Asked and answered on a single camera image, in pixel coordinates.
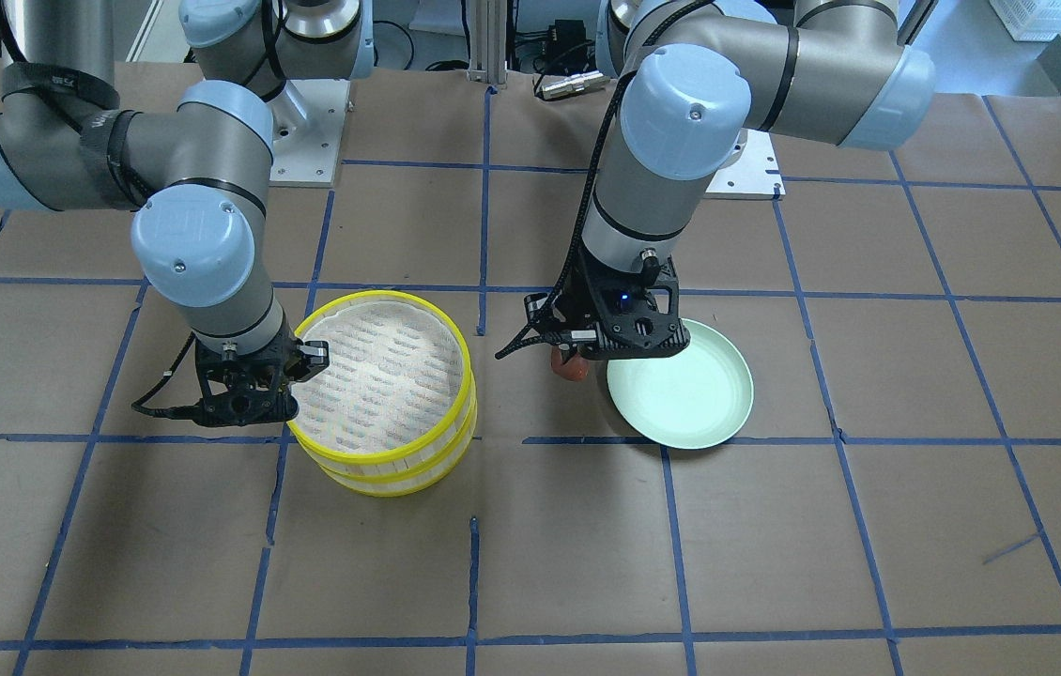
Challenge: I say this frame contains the light green plate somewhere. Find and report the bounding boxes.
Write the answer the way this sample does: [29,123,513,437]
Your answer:
[605,319,755,450]

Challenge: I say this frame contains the aluminium frame post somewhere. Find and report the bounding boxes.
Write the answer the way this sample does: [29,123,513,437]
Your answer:
[463,1,512,91]

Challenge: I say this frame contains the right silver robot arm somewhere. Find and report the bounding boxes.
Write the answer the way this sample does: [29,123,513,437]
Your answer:
[0,1,375,428]

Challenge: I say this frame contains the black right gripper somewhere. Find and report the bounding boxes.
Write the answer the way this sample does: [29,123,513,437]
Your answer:
[192,326,331,427]

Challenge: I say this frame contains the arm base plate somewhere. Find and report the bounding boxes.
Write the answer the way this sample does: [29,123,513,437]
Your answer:
[269,80,351,188]
[705,129,787,201]

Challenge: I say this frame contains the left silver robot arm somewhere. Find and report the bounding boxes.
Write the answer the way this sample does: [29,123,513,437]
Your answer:
[503,1,937,361]

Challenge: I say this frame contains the yellow steamer layer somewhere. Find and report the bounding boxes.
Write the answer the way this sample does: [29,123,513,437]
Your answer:
[286,290,474,466]
[305,408,476,498]

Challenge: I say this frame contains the brown bun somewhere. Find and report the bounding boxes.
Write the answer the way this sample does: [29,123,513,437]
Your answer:
[549,346,590,382]

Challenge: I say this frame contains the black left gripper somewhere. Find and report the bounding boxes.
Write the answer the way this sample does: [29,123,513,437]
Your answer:
[525,253,690,361]

